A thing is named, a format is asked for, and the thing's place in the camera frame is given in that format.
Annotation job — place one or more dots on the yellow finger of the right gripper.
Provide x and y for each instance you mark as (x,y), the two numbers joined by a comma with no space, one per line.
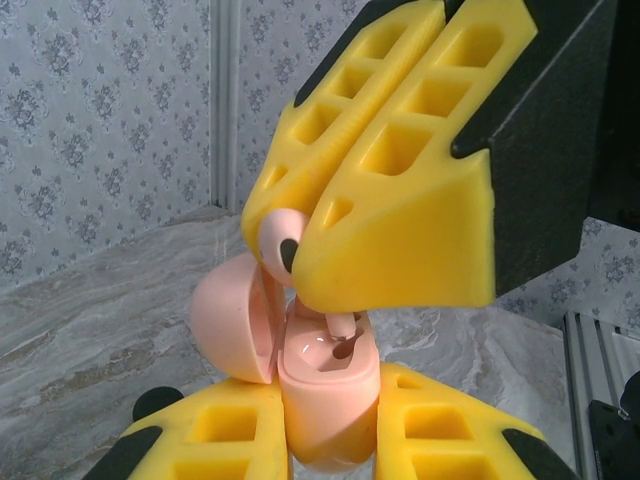
(410,250)
(345,115)

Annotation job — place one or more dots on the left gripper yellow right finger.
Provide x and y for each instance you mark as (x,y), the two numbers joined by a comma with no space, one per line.
(435,435)

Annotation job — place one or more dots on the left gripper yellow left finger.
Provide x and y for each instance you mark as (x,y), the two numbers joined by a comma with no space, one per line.
(230,440)

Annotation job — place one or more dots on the pink earbuds charging case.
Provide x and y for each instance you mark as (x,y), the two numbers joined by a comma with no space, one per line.
(325,400)

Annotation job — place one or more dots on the aluminium corner post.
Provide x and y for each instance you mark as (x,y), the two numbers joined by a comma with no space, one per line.
(225,100)

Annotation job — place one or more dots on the long aluminium frame rail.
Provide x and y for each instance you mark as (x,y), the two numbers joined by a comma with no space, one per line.
(580,360)

